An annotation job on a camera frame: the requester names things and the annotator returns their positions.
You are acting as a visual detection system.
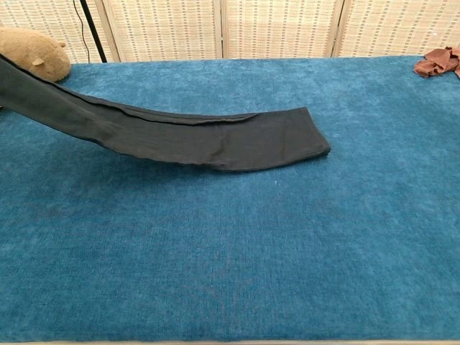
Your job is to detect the black trousers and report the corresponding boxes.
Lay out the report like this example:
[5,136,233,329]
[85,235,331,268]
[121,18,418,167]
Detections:
[0,53,332,175]

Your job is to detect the blue table cloth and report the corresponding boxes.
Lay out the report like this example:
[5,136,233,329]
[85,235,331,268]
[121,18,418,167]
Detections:
[0,54,460,342]

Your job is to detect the bamboo folding screen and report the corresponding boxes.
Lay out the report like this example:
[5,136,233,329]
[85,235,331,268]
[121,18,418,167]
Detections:
[0,0,460,65]

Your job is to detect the black tripod stand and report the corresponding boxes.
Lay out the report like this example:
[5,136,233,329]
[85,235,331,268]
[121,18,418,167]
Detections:
[79,0,108,64]

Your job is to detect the brown capybara plush toy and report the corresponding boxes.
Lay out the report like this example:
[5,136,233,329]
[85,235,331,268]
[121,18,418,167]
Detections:
[0,27,72,83]

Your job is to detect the rust brown crumpled cloth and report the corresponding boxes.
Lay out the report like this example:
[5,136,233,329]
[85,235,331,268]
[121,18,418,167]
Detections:
[413,46,460,79]

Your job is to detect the thin black hanging cable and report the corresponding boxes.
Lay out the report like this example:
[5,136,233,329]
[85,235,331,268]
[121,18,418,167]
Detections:
[73,0,91,64]

